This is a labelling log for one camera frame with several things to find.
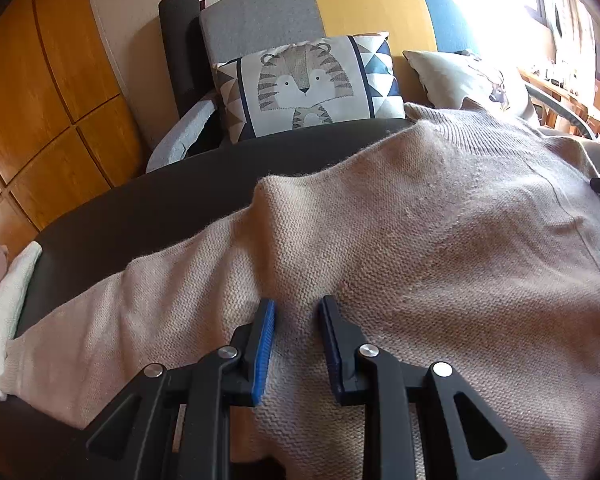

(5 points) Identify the beige knit sweater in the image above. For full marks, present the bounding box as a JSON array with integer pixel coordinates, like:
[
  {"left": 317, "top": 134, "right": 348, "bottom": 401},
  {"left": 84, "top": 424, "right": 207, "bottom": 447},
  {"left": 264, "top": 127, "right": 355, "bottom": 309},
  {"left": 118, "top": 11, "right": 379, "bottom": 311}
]
[{"left": 0, "top": 102, "right": 600, "bottom": 480}]

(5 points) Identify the tiger print cushion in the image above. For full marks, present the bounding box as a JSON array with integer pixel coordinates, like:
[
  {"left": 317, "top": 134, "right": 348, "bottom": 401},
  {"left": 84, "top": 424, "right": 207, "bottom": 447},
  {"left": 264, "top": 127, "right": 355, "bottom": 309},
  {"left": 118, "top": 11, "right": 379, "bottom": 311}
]
[{"left": 212, "top": 31, "right": 407, "bottom": 142}]

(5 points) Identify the white folded cloth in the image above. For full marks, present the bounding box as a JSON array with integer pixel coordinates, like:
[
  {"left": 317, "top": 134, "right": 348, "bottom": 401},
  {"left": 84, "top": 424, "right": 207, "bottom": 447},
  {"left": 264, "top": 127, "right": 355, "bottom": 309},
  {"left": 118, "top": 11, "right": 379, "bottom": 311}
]
[{"left": 0, "top": 241, "right": 43, "bottom": 402}]

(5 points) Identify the black rolled mat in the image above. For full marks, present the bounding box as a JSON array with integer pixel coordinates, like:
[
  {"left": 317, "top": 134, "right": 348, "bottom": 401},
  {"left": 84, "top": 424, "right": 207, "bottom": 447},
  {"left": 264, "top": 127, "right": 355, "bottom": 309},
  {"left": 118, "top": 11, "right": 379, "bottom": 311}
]
[{"left": 159, "top": 0, "right": 216, "bottom": 121}]

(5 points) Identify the deer print cushion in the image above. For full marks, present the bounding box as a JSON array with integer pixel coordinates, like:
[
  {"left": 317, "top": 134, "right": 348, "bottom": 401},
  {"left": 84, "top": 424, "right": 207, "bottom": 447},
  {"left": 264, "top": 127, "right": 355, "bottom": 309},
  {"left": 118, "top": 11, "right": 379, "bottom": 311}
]
[{"left": 402, "top": 49, "right": 543, "bottom": 126}]

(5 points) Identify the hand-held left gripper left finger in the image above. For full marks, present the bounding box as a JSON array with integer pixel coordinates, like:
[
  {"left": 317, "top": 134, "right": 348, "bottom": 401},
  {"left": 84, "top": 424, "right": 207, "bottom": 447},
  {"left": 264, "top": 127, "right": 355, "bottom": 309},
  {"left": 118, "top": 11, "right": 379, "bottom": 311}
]
[{"left": 82, "top": 297, "right": 277, "bottom": 480}]

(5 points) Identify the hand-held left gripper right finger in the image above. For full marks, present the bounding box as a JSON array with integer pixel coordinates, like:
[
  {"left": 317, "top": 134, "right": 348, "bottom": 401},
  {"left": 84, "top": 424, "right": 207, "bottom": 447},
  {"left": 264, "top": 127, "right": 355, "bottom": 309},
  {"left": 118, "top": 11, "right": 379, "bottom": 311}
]
[{"left": 316, "top": 295, "right": 551, "bottom": 480}]

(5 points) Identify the grey yellow blue sofa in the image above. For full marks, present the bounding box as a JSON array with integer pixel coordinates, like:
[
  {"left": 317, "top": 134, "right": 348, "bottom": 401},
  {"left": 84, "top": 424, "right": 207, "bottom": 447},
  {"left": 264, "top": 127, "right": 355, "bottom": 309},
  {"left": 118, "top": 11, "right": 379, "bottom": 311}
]
[{"left": 145, "top": 0, "right": 600, "bottom": 173}]

